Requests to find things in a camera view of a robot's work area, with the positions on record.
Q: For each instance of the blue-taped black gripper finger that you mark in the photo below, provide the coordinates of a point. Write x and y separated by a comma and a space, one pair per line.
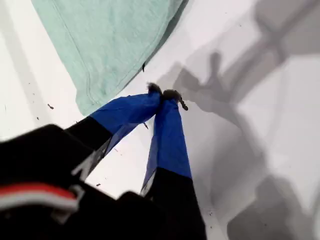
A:
125, 112
170, 140

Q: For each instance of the pale green T-shirt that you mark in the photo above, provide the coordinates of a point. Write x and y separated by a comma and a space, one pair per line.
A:
105, 45

